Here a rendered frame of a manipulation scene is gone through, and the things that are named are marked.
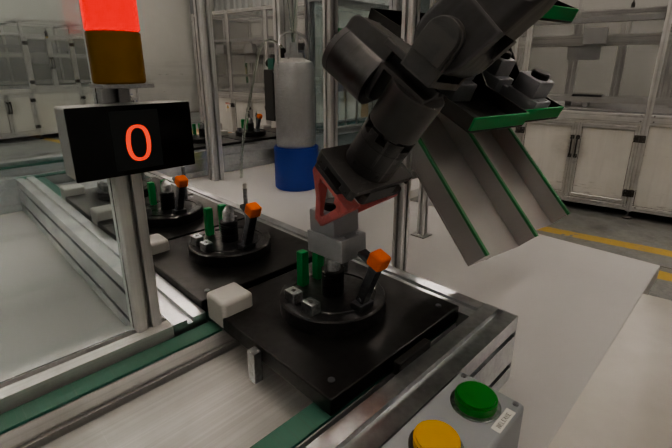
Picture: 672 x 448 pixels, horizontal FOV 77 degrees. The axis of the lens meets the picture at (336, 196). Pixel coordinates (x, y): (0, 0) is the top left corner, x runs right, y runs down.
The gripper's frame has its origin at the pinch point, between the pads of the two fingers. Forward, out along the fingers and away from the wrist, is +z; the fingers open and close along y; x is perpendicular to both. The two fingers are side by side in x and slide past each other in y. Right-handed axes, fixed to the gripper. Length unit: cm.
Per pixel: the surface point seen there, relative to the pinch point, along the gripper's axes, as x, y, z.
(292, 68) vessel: -71, -54, 32
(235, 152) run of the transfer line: -85, -56, 85
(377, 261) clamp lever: 8.5, 1.2, -2.2
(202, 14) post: -107, -41, 37
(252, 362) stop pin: 9.1, 13.6, 11.2
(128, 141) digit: -13.5, 20.3, -3.0
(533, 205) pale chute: 10.4, -46.1, 2.3
